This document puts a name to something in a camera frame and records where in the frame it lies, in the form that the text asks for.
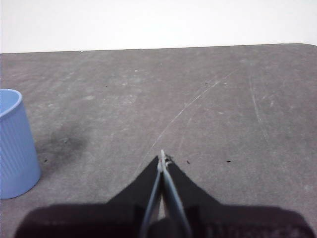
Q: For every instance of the blue ribbed plastic cup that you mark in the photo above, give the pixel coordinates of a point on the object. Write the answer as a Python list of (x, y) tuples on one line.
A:
[(17, 153)]

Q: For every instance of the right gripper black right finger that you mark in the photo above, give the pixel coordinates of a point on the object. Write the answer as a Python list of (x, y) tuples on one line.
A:
[(235, 220)]

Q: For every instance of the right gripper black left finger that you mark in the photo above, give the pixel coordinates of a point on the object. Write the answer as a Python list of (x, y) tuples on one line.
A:
[(99, 220)]

